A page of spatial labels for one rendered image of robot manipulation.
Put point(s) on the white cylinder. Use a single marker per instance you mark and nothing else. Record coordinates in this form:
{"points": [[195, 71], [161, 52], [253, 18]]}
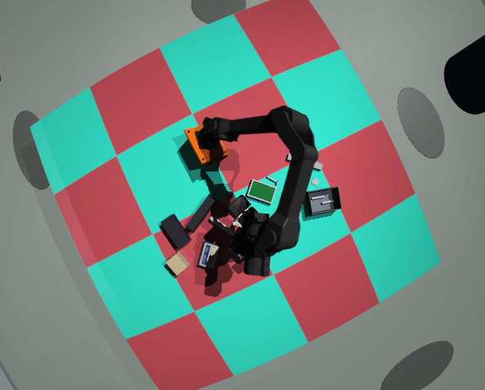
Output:
{"points": [[222, 226]]}

